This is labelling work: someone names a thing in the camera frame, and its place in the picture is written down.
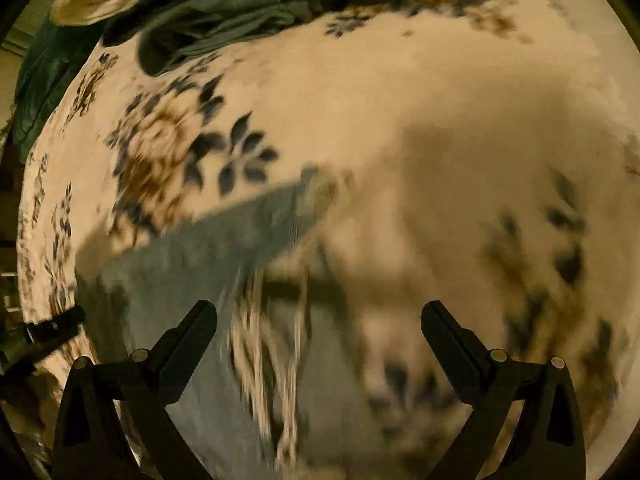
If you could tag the dark blue folded jeans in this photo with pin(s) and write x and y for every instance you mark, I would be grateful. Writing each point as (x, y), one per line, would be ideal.
(173, 32)

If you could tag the blue denim jeans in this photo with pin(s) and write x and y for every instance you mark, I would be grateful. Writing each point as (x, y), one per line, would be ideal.
(232, 346)

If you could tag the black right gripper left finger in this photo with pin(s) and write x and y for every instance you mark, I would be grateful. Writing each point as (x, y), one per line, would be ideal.
(89, 442)

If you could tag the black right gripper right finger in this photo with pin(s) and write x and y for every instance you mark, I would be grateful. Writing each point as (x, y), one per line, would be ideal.
(547, 442)

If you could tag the dark green folded quilt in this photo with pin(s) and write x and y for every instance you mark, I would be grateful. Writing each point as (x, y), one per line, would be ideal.
(52, 61)

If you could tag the floral bed blanket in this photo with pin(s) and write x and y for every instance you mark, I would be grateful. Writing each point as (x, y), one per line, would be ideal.
(492, 152)

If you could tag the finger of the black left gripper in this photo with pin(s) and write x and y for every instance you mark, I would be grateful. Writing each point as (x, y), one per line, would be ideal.
(62, 327)

